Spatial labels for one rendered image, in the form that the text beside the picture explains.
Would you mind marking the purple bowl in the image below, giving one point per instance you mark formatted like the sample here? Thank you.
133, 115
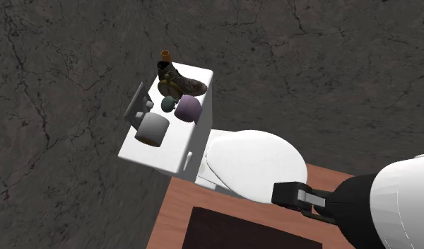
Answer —
188, 108

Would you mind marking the brass round pocket watch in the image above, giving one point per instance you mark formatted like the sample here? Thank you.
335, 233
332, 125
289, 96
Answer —
169, 89

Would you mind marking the small teal jug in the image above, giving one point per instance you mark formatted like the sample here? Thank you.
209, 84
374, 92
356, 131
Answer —
168, 104

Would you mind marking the white toilet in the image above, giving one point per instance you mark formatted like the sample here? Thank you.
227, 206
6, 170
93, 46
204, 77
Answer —
253, 162

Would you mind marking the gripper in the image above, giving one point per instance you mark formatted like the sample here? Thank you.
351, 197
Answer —
353, 210

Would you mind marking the grey wall paper holder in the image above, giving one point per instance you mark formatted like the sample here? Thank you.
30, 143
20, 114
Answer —
136, 103

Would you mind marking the brown lace-up boot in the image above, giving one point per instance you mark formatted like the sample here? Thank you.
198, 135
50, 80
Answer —
184, 84

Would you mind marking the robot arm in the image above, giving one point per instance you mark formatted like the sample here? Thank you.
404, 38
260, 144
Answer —
405, 203

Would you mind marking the dark brown floor mat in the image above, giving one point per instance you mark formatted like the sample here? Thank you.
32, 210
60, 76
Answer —
239, 232

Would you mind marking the grey toilet paper roll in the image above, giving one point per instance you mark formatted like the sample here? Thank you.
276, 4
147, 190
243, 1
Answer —
152, 128

